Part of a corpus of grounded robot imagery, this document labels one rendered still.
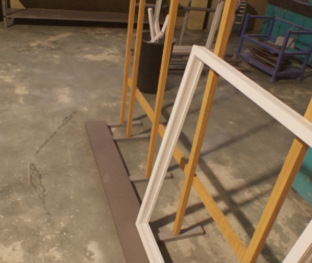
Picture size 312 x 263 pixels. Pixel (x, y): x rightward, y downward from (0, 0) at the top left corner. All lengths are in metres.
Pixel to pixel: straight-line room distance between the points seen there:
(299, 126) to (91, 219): 1.87
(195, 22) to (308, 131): 8.01
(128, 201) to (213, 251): 0.78
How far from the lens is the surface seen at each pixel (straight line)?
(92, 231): 2.58
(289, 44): 6.77
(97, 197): 2.85
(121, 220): 2.60
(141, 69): 4.63
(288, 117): 1.27
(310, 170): 3.24
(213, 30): 6.61
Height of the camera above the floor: 1.95
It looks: 31 degrees down
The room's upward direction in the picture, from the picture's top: 8 degrees clockwise
